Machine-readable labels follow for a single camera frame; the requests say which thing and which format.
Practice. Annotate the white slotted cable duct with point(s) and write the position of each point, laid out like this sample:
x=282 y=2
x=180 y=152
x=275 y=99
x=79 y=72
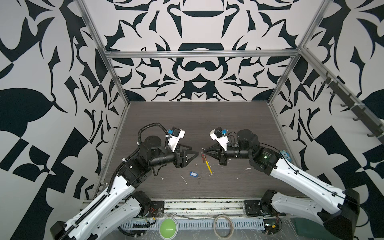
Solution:
x=205 y=224

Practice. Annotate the aluminium front rail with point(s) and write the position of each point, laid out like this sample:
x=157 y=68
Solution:
x=204 y=205

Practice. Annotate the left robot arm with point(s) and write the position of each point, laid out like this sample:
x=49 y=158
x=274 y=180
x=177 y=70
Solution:
x=132 y=171

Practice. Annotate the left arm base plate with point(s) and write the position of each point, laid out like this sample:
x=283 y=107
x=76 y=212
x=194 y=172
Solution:
x=153 y=209

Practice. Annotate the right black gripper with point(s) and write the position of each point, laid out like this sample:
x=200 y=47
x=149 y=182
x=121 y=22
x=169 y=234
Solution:
x=216 y=151

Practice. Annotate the light blue toy block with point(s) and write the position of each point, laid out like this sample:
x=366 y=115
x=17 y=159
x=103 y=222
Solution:
x=286 y=155

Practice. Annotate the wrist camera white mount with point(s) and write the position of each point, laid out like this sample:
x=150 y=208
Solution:
x=220 y=135
x=174 y=135

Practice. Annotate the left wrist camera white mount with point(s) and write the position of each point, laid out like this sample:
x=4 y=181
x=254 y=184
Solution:
x=174 y=135

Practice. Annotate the green round button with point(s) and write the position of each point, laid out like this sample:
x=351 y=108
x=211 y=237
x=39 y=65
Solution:
x=168 y=229

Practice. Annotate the dark green cloth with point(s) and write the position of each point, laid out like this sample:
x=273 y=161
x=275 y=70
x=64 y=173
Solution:
x=309 y=229

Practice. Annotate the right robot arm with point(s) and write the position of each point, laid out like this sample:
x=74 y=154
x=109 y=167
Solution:
x=335 y=209

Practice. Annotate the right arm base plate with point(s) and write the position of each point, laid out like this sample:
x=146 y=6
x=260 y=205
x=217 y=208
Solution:
x=253 y=208

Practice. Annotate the metal keyring with yellow tag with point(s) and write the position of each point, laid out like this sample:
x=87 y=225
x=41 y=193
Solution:
x=207 y=164

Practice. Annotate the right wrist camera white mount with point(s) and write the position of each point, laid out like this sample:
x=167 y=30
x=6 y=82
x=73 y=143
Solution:
x=220 y=135

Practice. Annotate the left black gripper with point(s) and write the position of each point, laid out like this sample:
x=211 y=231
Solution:
x=180 y=160

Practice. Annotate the aluminium frame crossbar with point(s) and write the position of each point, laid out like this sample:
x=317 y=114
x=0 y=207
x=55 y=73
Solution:
x=200 y=54

